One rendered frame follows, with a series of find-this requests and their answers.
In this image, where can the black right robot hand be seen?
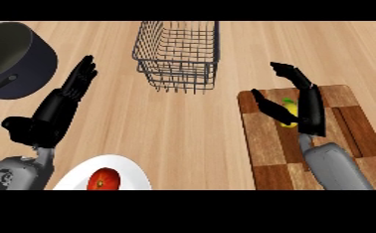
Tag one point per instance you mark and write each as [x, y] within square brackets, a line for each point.
[312, 111]

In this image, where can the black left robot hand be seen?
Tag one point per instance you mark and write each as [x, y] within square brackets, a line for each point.
[54, 117]

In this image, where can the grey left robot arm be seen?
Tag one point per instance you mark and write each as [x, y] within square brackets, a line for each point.
[24, 172]

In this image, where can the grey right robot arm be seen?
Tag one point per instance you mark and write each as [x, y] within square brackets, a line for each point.
[333, 167]

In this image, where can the yellow lemon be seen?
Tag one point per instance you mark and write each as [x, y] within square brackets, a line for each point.
[293, 109]

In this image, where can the wooden cutting board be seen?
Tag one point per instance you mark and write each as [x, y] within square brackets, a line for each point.
[294, 154]

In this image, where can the dark grey pot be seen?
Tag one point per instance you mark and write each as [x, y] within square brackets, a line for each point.
[23, 61]

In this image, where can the white plate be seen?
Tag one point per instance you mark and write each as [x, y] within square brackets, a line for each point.
[80, 177]

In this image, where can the red tomato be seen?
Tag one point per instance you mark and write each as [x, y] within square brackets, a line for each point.
[104, 180]

